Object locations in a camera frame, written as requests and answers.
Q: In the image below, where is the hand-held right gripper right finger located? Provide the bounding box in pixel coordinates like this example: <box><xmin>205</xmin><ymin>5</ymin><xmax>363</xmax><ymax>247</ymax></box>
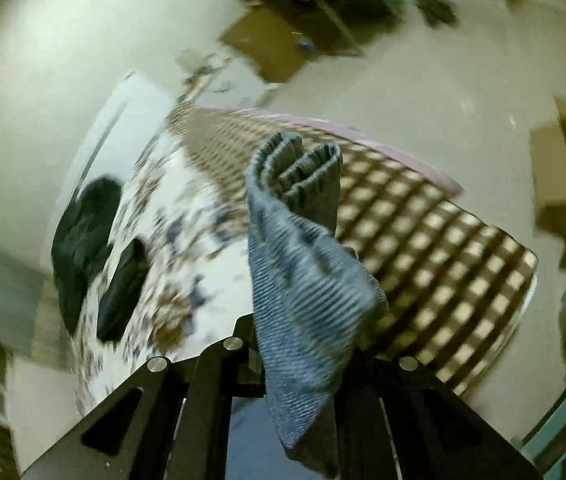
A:
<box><xmin>335</xmin><ymin>347</ymin><xmax>546</xmax><ymax>480</ymax></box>

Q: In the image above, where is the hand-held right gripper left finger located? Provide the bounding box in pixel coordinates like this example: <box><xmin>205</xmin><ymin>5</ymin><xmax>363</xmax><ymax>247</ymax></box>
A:
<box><xmin>22</xmin><ymin>314</ymin><xmax>266</xmax><ymax>480</ymax></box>

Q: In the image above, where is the blue striped cloth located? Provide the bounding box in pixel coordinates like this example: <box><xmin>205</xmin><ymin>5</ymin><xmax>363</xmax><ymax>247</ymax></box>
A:
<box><xmin>244</xmin><ymin>131</ymin><xmax>389</xmax><ymax>478</ymax></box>

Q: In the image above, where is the white floral bed sheet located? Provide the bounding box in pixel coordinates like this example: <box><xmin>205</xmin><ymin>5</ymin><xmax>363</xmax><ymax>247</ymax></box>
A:
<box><xmin>65</xmin><ymin>72</ymin><xmax>259</xmax><ymax>411</ymax></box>

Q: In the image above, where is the small dark folded garment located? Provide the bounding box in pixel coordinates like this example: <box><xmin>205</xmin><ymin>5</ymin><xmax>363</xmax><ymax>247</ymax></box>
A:
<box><xmin>97</xmin><ymin>238</ymin><xmax>150</xmax><ymax>345</ymax></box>

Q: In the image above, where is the brown checkered blanket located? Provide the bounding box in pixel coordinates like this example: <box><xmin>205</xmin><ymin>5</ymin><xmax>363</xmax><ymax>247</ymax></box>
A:
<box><xmin>165</xmin><ymin>105</ymin><xmax>539</xmax><ymax>397</ymax></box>

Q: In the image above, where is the large dark folded garment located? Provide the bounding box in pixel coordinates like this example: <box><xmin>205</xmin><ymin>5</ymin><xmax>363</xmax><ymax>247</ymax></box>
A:
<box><xmin>51</xmin><ymin>176</ymin><xmax>124</xmax><ymax>337</ymax></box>

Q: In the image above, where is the brown cardboard sheet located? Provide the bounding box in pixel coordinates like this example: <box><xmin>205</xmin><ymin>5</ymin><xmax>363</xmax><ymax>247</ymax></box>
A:
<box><xmin>219</xmin><ymin>1</ymin><xmax>364</xmax><ymax>84</ymax></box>

